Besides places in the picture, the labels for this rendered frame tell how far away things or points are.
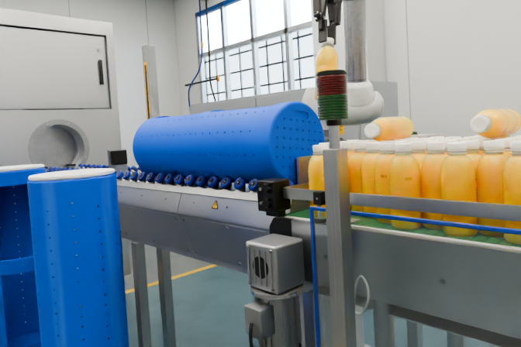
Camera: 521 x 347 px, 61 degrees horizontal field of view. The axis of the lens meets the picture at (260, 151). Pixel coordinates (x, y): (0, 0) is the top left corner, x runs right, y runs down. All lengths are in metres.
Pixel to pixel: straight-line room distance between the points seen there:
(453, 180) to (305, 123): 0.64
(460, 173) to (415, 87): 3.39
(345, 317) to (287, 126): 0.67
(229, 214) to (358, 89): 0.92
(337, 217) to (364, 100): 1.27
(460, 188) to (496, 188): 0.07
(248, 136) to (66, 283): 0.75
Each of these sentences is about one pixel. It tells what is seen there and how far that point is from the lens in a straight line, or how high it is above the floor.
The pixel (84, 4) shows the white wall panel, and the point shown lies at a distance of 6.92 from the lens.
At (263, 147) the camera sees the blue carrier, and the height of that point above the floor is 1.09.
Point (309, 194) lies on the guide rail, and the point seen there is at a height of 0.97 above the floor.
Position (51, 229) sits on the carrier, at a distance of 1.57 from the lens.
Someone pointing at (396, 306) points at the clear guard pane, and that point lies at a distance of 1.04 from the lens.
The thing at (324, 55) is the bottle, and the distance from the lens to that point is 1.41.
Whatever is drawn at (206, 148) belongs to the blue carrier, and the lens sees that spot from 1.60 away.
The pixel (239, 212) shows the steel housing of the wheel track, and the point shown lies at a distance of 1.52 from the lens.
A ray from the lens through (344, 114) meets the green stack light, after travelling 0.91.
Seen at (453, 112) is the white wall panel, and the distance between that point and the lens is 4.20.
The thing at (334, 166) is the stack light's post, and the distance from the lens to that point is 0.91.
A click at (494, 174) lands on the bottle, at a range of 1.01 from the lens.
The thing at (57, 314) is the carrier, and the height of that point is 0.59.
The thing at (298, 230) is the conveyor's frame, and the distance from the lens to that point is 1.21.
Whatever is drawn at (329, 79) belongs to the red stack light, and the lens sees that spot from 0.90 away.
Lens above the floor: 1.15
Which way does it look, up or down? 3 degrees down
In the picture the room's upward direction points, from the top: 3 degrees counter-clockwise
